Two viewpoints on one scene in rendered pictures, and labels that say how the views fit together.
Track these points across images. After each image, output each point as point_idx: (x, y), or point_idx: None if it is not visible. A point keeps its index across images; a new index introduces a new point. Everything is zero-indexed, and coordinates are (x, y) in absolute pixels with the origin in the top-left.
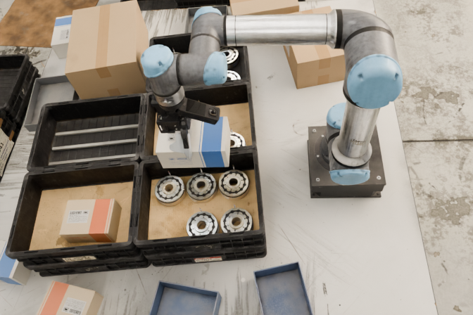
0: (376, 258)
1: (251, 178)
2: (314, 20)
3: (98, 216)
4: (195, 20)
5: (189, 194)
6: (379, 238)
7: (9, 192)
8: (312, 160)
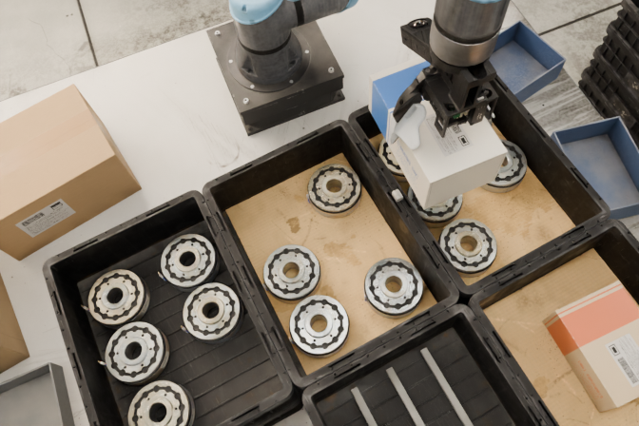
0: (392, 10)
1: (377, 141)
2: None
3: (604, 319)
4: None
5: (460, 204)
6: (364, 15)
7: None
8: (301, 87)
